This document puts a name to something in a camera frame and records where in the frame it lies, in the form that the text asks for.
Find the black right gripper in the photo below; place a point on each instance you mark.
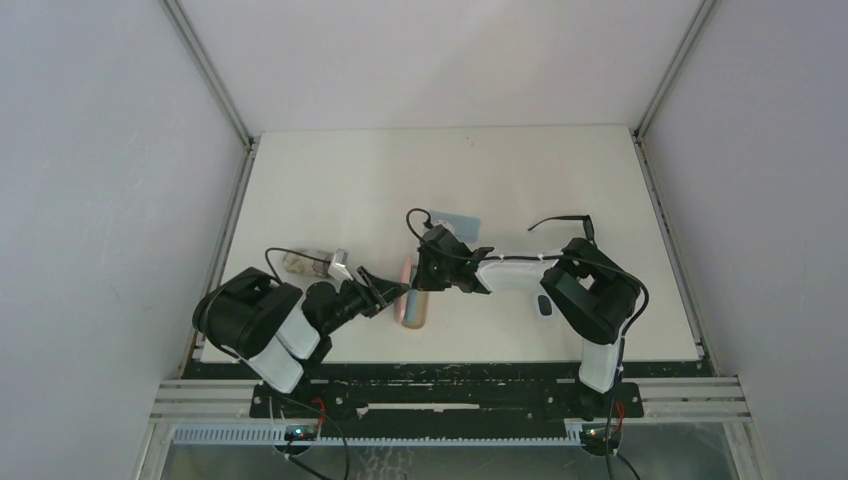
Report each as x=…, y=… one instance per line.
x=422, y=266

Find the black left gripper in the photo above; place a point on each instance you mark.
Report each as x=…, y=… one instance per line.
x=365, y=288

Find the pink glasses case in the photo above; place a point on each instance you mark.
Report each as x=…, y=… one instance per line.
x=411, y=308

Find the map print glasses case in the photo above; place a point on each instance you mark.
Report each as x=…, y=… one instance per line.
x=307, y=262

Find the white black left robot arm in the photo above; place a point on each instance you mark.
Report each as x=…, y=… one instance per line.
x=280, y=330

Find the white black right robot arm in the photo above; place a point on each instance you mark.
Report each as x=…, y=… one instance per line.
x=599, y=300

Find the black sunglasses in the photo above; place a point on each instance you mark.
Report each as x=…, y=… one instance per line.
x=582, y=223

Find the light blue cleaning cloth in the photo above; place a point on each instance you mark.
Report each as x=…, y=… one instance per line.
x=465, y=228

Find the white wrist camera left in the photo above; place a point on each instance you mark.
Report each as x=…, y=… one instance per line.
x=337, y=267

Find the aluminium frame rail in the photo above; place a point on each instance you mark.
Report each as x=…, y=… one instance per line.
x=186, y=32
x=714, y=398

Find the right aluminium frame rail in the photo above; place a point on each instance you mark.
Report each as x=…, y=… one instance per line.
x=714, y=398

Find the white slotted cable duct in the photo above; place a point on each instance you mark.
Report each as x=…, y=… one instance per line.
x=266, y=435

